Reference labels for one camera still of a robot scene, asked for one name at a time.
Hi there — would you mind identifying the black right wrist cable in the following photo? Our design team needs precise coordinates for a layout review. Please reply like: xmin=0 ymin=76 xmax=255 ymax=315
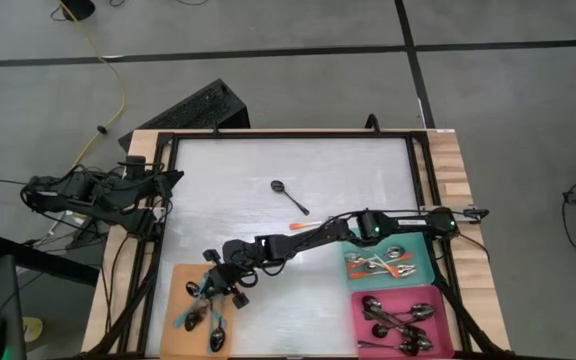
xmin=237 ymin=259 xmax=289 ymax=290

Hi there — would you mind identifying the black metal spoon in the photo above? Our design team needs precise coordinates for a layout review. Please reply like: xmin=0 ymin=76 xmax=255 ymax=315
xmin=357 ymin=340 xmax=419 ymax=357
xmin=371 ymin=322 xmax=404 ymax=339
xmin=400 ymin=332 xmax=435 ymax=351
xmin=361 ymin=295 xmax=412 ymax=331
xmin=270 ymin=179 xmax=311 ymax=217

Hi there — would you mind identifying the black round floor object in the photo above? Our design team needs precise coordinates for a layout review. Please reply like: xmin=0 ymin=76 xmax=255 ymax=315
xmin=60 ymin=0 xmax=97 ymax=22

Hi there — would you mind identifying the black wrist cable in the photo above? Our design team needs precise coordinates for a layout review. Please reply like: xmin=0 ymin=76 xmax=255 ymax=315
xmin=60 ymin=163 xmax=149 ymax=201
xmin=237 ymin=259 xmax=289 ymax=290

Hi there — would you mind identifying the black floor bar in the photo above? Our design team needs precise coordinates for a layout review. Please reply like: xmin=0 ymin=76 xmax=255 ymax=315
xmin=0 ymin=234 xmax=102 ymax=286

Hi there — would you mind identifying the small grey device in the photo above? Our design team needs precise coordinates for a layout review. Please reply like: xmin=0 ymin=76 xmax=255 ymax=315
xmin=461 ymin=206 xmax=491 ymax=225

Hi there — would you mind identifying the orange plastic bin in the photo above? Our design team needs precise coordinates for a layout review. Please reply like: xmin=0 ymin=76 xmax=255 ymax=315
xmin=160 ymin=263 xmax=239 ymax=360

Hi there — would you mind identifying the teal plastic bin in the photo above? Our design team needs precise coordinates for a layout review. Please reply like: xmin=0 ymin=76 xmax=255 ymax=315
xmin=340 ymin=227 xmax=435 ymax=292

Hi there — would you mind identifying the wooden table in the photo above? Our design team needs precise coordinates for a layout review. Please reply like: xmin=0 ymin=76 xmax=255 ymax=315
xmin=81 ymin=128 xmax=512 ymax=359

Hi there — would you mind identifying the pink plastic bin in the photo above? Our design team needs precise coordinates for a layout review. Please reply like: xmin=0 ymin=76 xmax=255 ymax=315
xmin=350 ymin=284 xmax=455 ymax=360

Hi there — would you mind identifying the long yellow cable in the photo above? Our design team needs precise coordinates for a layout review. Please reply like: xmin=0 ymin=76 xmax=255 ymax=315
xmin=57 ymin=0 xmax=128 ymax=169

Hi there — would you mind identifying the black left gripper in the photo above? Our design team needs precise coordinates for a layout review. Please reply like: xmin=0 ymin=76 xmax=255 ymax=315
xmin=127 ymin=169 xmax=186 ymax=200

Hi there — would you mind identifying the yellow disc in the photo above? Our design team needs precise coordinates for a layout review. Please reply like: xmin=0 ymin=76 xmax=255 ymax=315
xmin=21 ymin=317 xmax=45 ymax=345

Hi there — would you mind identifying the black table frame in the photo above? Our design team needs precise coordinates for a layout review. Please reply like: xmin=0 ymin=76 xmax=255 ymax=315
xmin=85 ymin=113 xmax=519 ymax=360

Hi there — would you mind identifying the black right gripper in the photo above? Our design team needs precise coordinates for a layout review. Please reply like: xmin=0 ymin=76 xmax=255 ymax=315
xmin=195 ymin=248 xmax=250 ymax=310

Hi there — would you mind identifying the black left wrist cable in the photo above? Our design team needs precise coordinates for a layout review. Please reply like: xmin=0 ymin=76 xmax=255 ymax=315
xmin=60 ymin=163 xmax=149 ymax=201

